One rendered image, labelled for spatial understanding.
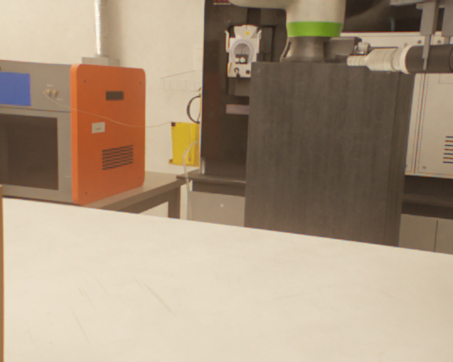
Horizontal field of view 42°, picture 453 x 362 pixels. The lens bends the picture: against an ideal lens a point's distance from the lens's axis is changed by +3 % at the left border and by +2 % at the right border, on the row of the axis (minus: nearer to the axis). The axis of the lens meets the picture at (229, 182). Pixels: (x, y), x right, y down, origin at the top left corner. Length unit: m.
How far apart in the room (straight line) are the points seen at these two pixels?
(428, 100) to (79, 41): 2.40
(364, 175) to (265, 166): 0.22
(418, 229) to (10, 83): 1.38
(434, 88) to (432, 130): 0.14
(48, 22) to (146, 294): 3.48
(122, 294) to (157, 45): 3.08
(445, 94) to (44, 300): 1.69
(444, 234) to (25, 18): 2.95
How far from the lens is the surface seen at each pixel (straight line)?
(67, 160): 1.83
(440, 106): 2.08
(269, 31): 2.18
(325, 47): 1.36
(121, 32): 3.72
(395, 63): 0.59
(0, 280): 0.28
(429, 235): 2.06
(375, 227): 1.28
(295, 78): 1.29
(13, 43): 4.15
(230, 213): 2.18
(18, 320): 0.55
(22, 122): 1.91
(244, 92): 2.12
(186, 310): 0.54
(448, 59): 0.56
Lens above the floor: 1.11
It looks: 10 degrees down
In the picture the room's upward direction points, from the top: 2 degrees clockwise
